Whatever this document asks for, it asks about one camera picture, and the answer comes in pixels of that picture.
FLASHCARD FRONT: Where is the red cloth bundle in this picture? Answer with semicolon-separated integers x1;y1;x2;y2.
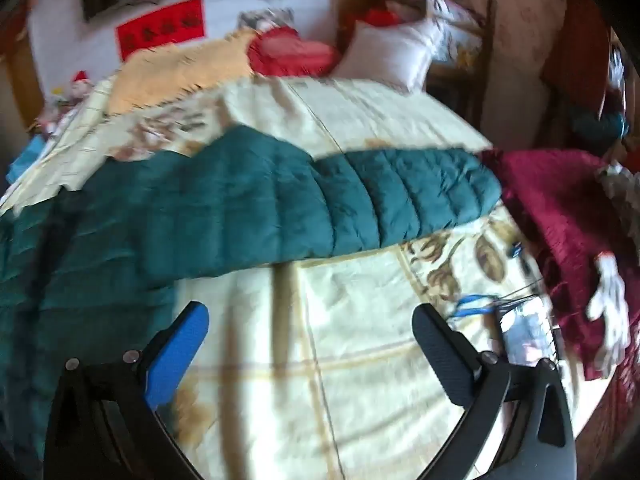
361;5;403;28

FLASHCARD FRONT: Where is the maroon blanket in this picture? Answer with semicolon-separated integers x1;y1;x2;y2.
480;150;640;461

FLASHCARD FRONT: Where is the smartphone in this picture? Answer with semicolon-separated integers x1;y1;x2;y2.
500;300;557;367

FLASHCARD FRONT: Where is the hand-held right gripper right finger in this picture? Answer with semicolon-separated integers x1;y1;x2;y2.
411;303;577;480

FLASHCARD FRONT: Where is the beige frilled pillow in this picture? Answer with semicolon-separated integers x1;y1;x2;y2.
107;27;259;116

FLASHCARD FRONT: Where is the white glove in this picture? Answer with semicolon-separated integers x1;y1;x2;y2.
586;252;632;369

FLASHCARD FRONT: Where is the grey patterned cloth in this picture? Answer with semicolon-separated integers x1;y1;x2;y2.
595;161;640;242

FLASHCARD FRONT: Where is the wooden chair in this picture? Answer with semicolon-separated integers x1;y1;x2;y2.
425;0;498;128

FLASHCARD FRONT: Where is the blue bag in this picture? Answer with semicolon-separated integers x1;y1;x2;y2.
9;135;47;182

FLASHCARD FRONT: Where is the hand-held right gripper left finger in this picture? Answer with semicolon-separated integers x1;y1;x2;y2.
45;302;210;480

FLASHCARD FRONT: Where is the red heart-shaped pillow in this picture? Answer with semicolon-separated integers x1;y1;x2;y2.
247;25;342;79

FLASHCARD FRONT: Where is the red wall banner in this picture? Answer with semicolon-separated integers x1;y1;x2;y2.
116;0;206;61

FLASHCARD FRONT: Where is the blue cable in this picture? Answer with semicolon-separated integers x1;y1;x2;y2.
449;294;502;319

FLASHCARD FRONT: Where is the wooden cabinet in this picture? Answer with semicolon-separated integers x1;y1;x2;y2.
541;0;612;128

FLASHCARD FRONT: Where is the floral checked bedsheet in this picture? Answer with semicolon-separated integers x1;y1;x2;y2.
0;77;576;480

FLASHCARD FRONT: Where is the teal puffer jacket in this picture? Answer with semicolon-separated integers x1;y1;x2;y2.
0;125;504;480

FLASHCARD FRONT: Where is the small framed picture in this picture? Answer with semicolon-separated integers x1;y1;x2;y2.
239;7;296;31

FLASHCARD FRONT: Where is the white satin pillow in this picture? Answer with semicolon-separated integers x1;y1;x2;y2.
330;20;446;94

